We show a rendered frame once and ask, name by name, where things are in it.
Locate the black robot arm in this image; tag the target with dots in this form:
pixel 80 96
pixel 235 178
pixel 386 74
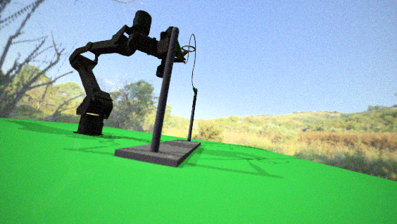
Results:
pixel 97 101

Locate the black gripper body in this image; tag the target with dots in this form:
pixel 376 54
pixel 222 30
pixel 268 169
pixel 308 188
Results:
pixel 151 47

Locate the orange handle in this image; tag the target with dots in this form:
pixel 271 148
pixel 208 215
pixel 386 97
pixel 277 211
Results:
pixel 185 51

